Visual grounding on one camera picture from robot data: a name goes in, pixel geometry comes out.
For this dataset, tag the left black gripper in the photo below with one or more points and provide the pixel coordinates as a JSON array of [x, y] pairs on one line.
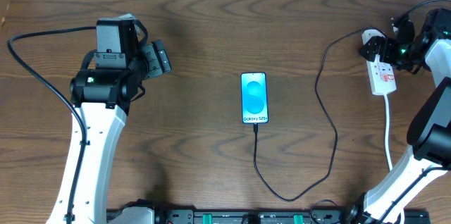
[[155, 60]]

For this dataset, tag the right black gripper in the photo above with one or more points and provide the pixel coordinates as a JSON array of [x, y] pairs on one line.
[[381, 50]]

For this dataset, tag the blue Galaxy smartphone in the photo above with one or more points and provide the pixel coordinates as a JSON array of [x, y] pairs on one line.
[[254, 98]]

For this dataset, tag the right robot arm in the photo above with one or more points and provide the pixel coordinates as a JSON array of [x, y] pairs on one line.
[[427, 156]]

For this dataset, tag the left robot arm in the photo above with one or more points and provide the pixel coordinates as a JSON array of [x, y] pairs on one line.
[[110, 78]]

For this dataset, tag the white power strip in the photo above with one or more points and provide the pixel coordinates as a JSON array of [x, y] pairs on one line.
[[381, 75]]

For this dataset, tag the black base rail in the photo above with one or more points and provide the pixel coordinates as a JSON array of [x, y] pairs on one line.
[[321, 212]]

